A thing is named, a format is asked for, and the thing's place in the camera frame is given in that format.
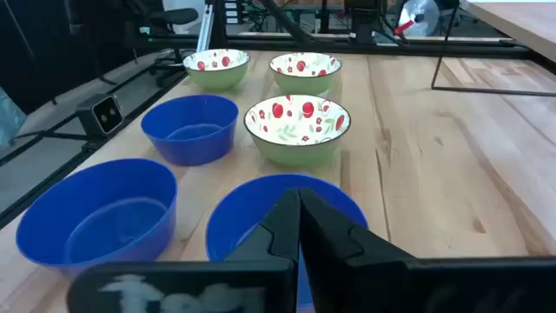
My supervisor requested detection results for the wooden shelf with black legs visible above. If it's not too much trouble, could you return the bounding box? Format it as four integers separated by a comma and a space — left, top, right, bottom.
431, 0, 556, 97

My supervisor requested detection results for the silver aluminium post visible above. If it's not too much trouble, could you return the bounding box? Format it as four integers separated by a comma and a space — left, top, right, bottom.
195, 3, 216, 53

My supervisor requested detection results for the silver round disc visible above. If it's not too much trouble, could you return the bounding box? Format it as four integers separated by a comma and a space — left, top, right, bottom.
397, 0, 440, 38

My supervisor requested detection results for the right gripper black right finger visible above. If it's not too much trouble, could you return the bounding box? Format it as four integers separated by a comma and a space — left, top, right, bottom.
300, 188, 556, 313

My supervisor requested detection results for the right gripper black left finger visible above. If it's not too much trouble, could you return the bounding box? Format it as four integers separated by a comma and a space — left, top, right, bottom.
67, 188, 301, 313

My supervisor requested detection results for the black office chair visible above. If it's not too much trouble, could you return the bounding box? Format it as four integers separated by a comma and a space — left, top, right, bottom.
125, 0, 201, 88

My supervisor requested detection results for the green floral ceramic bowl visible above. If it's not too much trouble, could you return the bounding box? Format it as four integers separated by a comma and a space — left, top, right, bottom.
243, 94, 352, 167
182, 48, 251, 92
268, 52, 342, 97

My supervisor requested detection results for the red cylindrical handle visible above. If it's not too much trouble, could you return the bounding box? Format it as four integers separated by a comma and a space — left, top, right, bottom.
394, 13, 425, 37

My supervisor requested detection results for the black cube camera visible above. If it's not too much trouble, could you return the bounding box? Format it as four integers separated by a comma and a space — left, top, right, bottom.
76, 93, 125, 138

